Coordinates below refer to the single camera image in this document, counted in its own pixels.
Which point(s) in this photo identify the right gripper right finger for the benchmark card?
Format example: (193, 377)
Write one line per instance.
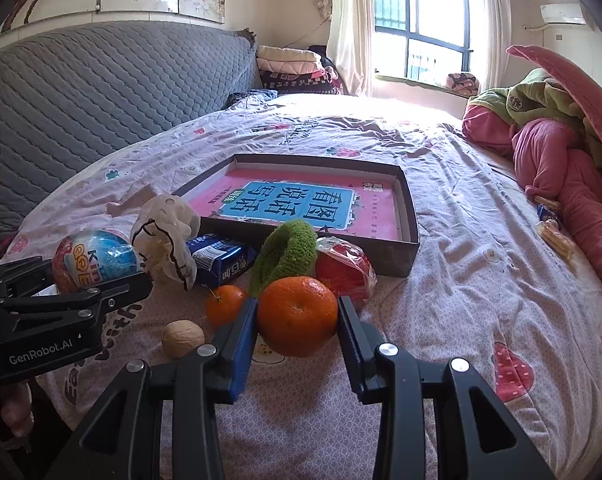
(476, 435)

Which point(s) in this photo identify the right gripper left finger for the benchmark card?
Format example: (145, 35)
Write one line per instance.
(120, 437)

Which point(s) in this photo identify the kinder surprise egg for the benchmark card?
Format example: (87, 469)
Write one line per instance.
(91, 257)

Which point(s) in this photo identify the brown walnut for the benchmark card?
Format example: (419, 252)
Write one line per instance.
(180, 337)

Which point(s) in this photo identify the cream fabric scrunchie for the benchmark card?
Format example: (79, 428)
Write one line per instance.
(160, 235)

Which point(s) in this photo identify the large orange tangerine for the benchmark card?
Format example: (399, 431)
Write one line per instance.
(297, 316)

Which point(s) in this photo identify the red snack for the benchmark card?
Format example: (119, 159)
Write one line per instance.
(345, 269)

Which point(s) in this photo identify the green fuzzy scrunchie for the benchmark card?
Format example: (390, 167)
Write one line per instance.
(289, 251)

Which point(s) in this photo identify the small orange tangerine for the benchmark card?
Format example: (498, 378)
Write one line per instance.
(223, 305)

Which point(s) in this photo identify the blue snack packet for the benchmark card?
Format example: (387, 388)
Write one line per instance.
(219, 259)

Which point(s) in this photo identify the snack packet by blankets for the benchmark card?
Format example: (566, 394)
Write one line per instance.
(549, 230)

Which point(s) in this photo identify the grey quilted headboard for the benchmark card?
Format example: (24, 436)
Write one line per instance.
(71, 96)

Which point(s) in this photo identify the dark cardboard box tray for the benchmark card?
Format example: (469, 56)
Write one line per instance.
(387, 257)

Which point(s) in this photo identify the pink and green blanket pile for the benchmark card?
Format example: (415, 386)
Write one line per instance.
(550, 126)

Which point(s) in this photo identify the floral cushion on sill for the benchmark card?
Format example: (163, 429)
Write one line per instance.
(463, 83)

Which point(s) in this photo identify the cream curtain right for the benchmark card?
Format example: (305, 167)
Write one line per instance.
(491, 29)

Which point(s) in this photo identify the cream curtain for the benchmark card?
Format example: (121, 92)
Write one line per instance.
(491, 29)
(349, 43)

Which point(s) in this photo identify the folded blankets stack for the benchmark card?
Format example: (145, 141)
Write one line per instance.
(288, 70)

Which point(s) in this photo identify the white air conditioner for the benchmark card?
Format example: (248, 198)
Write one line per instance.
(562, 14)

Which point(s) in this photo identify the cream curtain left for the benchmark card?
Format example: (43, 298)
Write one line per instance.
(349, 43)

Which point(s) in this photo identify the window with dark frame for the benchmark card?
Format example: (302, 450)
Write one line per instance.
(421, 40)

